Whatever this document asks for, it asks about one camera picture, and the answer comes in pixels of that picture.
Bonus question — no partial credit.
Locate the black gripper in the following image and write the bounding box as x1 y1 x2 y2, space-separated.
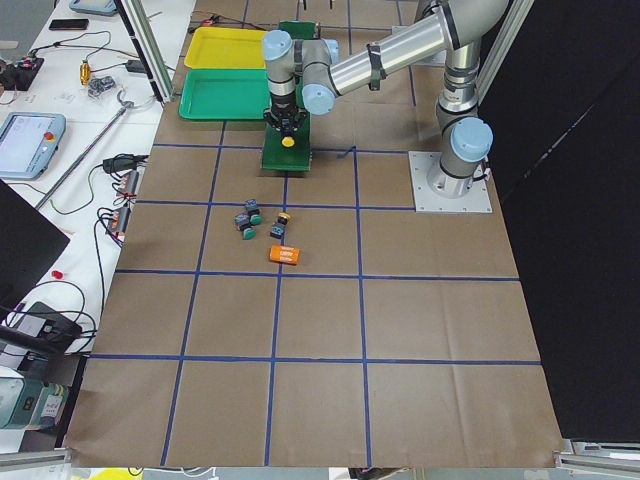
263 92 307 134

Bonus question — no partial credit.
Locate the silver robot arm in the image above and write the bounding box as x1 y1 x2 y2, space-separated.
261 1 509 198

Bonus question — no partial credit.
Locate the green conveyor belt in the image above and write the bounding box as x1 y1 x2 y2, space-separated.
260 20 322 173

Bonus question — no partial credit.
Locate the green plastic tray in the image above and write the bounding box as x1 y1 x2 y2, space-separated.
179 69 270 120

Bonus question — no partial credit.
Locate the yellow plastic tray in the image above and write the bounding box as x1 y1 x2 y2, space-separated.
184 27 266 69

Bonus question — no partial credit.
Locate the green push button upper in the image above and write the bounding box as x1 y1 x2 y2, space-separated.
244 199 263 225

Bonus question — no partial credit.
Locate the green push button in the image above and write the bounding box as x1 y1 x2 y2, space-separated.
234 213 256 240
244 199 263 225

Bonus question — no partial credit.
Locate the green push button lower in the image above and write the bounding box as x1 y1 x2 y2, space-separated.
234 213 256 240

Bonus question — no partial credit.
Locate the black power adapter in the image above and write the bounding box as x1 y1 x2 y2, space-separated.
125 60 146 74

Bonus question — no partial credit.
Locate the metal rod stand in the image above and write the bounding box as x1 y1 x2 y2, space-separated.
34 89 156 211

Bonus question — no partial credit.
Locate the gold power resistor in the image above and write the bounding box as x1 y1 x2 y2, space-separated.
79 60 92 86

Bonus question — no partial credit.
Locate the blue teach pendant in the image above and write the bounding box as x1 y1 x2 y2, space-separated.
1 112 66 180
69 0 117 16

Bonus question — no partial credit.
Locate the black smartphone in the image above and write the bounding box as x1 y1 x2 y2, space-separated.
48 18 89 31

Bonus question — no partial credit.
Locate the black monitor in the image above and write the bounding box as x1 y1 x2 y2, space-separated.
0 182 70 309

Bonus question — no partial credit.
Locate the green power supply box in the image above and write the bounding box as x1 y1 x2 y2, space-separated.
1 375 69 430

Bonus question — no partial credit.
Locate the aluminium frame post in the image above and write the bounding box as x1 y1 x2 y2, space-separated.
114 0 174 104

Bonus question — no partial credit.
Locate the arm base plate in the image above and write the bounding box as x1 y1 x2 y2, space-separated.
408 151 493 214

